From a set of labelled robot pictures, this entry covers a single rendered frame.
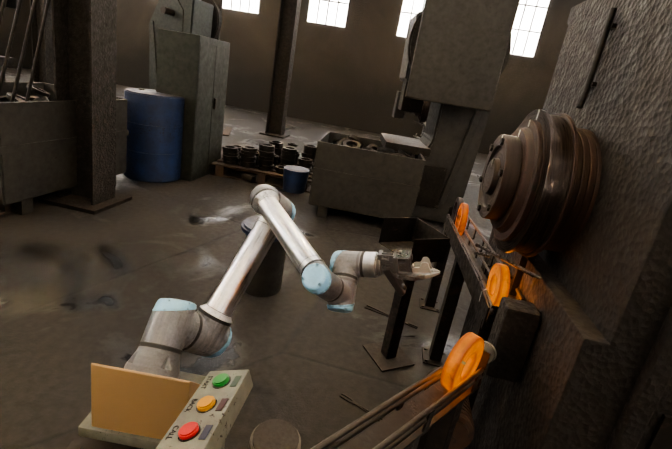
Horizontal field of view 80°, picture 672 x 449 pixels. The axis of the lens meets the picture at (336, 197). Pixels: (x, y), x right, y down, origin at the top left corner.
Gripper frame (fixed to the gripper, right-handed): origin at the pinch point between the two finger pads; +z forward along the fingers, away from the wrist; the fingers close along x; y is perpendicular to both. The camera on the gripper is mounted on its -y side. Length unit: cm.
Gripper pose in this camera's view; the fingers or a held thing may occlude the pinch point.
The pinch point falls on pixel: (436, 274)
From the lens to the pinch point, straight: 143.1
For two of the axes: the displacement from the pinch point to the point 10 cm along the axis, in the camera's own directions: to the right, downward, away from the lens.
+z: 9.5, 0.1, -3.2
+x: 3.1, -3.4, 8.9
